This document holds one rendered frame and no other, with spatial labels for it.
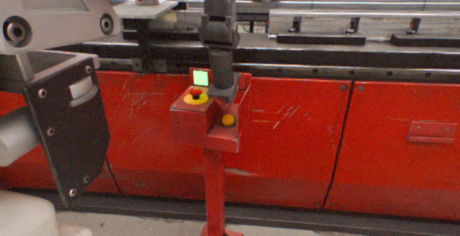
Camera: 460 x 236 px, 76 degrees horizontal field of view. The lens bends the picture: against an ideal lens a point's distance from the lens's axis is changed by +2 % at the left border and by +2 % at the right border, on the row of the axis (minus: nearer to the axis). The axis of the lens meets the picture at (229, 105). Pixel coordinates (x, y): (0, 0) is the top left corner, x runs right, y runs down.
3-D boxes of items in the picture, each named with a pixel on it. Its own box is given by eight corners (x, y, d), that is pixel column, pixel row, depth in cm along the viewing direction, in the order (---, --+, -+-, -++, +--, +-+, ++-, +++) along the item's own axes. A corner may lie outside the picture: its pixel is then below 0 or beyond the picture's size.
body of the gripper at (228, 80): (240, 78, 81) (238, 55, 76) (231, 101, 74) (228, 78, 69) (218, 75, 82) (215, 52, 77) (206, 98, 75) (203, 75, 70)
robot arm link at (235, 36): (196, 24, 65) (234, 27, 63) (210, 1, 73) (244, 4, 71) (201, 67, 73) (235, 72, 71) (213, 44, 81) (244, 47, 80)
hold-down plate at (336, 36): (277, 43, 104) (277, 34, 102) (276, 39, 108) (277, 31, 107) (364, 44, 101) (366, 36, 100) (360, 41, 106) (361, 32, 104)
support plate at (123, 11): (95, 17, 86) (93, 14, 85) (130, 3, 109) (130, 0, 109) (154, 19, 84) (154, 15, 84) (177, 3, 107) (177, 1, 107)
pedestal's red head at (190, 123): (172, 142, 87) (167, 87, 78) (192, 116, 100) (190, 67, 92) (238, 153, 82) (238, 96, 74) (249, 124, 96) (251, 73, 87)
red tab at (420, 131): (408, 140, 107) (414, 124, 104) (405, 137, 109) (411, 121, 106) (453, 143, 106) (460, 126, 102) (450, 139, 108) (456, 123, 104)
